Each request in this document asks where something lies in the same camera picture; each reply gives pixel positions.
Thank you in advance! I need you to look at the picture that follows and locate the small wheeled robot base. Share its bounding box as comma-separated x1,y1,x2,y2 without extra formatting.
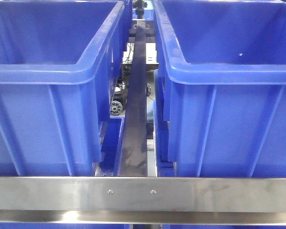
110,80,128,116

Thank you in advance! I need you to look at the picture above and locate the blue upper bin right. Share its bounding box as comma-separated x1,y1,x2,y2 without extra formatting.
154,0,286,178

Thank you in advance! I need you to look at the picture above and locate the blue bin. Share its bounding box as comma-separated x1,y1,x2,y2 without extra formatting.
0,0,124,177
154,0,286,178

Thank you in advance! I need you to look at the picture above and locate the blue upper bin left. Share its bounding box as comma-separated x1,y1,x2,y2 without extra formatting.
0,0,124,177

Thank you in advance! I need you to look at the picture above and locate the dark centre divider rail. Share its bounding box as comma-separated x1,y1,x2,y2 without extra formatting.
118,21,147,177

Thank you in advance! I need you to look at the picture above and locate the steel shelf front rail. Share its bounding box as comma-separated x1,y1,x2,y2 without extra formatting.
0,177,286,225

